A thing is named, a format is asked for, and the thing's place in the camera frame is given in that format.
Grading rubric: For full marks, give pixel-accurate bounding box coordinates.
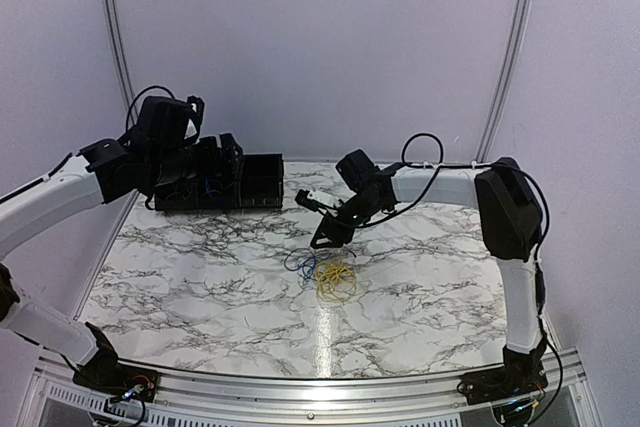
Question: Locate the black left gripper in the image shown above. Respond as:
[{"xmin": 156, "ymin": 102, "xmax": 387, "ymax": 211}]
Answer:
[{"xmin": 148, "ymin": 131, "xmax": 241, "ymax": 186}]

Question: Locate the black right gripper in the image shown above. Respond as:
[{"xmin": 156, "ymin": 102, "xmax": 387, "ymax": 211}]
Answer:
[{"xmin": 311, "ymin": 192, "xmax": 385, "ymax": 249}]

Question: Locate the grey cable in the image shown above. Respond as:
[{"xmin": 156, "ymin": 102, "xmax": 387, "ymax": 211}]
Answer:
[{"xmin": 157, "ymin": 184, "xmax": 194, "ymax": 206}]

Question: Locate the yellow cable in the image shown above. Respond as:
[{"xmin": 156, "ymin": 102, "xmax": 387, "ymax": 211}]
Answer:
[{"xmin": 313, "ymin": 259, "xmax": 360, "ymax": 304}]

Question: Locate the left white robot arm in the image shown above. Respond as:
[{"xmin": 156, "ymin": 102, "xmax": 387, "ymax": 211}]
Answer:
[{"xmin": 1, "ymin": 96, "xmax": 242, "ymax": 392}]

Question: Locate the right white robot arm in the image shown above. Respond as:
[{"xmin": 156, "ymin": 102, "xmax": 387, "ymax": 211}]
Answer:
[{"xmin": 295, "ymin": 150, "xmax": 548, "ymax": 395}]

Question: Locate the black compartment tray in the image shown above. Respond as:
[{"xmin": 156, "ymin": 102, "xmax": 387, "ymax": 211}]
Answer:
[{"xmin": 153, "ymin": 154, "xmax": 284, "ymax": 212}]

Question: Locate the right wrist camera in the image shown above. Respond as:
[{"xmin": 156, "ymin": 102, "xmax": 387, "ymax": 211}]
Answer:
[{"xmin": 295, "ymin": 189, "xmax": 341, "ymax": 212}]

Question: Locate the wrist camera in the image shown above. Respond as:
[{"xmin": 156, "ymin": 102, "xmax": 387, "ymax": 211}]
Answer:
[
  {"xmin": 185, "ymin": 96, "xmax": 205, "ymax": 141},
  {"xmin": 295, "ymin": 189, "xmax": 341, "ymax": 212}
]

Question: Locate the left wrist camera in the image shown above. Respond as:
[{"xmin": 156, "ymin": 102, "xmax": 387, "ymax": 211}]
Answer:
[{"xmin": 185, "ymin": 96, "xmax": 205, "ymax": 141}]

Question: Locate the left aluminium corner post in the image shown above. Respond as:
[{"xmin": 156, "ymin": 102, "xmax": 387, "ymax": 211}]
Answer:
[{"xmin": 101, "ymin": 0, "xmax": 137, "ymax": 109}]

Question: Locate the aluminium corner post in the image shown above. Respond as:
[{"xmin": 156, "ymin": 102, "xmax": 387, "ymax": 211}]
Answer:
[
  {"xmin": 101, "ymin": 0, "xmax": 137, "ymax": 109},
  {"xmin": 476, "ymin": 0, "xmax": 532, "ymax": 161}
]

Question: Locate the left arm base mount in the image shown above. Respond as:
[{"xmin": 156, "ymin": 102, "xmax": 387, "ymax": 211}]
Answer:
[{"xmin": 72, "ymin": 363, "xmax": 159, "ymax": 402}]

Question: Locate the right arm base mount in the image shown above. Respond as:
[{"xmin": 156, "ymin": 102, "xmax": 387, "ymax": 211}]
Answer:
[{"xmin": 457, "ymin": 366, "xmax": 548, "ymax": 405}]

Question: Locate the right aluminium corner post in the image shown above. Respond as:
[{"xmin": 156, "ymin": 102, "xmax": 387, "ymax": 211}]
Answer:
[{"xmin": 476, "ymin": 0, "xmax": 532, "ymax": 161}]

